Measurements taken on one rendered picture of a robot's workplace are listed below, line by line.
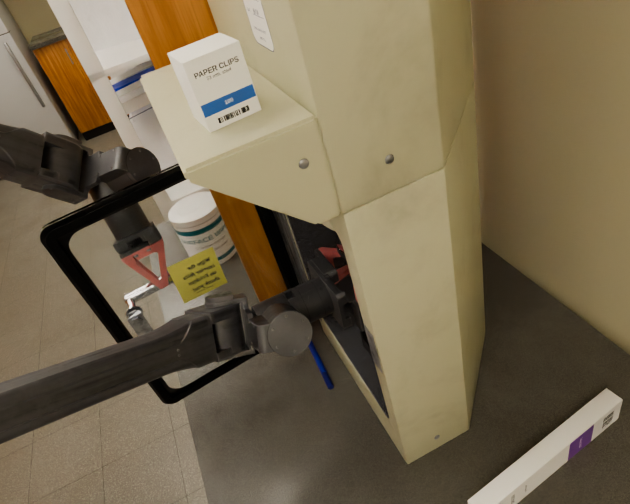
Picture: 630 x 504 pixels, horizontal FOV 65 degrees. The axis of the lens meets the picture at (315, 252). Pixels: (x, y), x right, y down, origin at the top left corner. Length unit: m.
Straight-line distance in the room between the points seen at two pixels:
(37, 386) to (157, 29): 0.46
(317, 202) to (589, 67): 0.48
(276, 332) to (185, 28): 0.42
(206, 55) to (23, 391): 0.35
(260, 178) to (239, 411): 0.61
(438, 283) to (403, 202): 0.13
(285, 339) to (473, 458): 0.36
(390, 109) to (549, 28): 0.43
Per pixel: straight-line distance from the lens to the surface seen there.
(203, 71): 0.43
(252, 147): 0.40
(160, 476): 2.17
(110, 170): 0.74
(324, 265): 0.71
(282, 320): 0.60
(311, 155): 0.42
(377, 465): 0.82
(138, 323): 0.79
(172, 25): 0.74
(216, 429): 0.94
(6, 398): 0.55
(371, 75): 0.42
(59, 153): 0.78
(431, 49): 0.44
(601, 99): 0.80
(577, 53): 0.80
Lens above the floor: 1.67
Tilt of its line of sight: 38 degrees down
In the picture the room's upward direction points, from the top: 18 degrees counter-clockwise
